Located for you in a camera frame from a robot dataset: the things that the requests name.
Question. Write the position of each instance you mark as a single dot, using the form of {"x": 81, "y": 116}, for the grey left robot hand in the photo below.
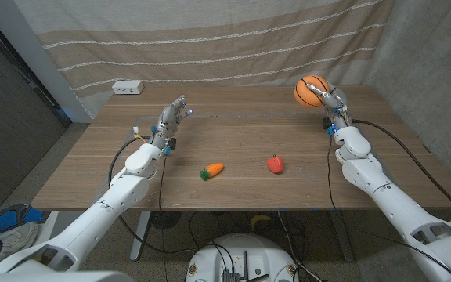
{"x": 167, "y": 121}

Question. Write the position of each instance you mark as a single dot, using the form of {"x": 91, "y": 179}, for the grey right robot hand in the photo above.
{"x": 337, "y": 105}

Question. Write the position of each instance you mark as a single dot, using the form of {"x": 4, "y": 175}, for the orange mini basketball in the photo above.
{"x": 305, "y": 96}

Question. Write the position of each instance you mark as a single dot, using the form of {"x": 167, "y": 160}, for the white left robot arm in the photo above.
{"x": 112, "y": 203}

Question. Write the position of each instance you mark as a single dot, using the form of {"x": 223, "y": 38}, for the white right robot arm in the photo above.
{"x": 390, "y": 199}

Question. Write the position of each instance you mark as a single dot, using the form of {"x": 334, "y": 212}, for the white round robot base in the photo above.
{"x": 249, "y": 250}

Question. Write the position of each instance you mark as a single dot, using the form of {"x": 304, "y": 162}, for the orange toy carrot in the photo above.
{"x": 214, "y": 169}

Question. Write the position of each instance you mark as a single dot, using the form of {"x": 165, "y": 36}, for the red toy pepper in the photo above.
{"x": 275, "y": 165}

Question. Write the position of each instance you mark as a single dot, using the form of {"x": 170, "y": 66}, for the white power strip box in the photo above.
{"x": 127, "y": 87}

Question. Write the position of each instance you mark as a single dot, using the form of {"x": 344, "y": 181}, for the beige striped cloth backdrop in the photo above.
{"x": 210, "y": 39}

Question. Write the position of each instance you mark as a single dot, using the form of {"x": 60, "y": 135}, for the black round floor fan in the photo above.
{"x": 165, "y": 219}

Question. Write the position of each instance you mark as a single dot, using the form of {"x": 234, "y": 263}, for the white table leg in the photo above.
{"x": 139, "y": 235}

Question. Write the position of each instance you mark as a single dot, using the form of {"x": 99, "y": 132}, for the grey table leg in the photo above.
{"x": 343, "y": 239}

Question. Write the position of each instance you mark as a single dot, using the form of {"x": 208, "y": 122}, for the yellow banana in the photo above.
{"x": 260, "y": 219}

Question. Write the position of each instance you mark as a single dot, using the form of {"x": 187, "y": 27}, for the blue and black foot pedal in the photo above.
{"x": 6, "y": 219}

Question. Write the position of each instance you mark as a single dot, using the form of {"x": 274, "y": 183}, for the grey white sneaker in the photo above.
{"x": 20, "y": 241}

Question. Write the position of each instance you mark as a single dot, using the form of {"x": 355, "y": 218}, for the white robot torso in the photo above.
{"x": 53, "y": 277}

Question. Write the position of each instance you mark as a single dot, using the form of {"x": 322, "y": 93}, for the pale corner post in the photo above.
{"x": 41, "y": 66}

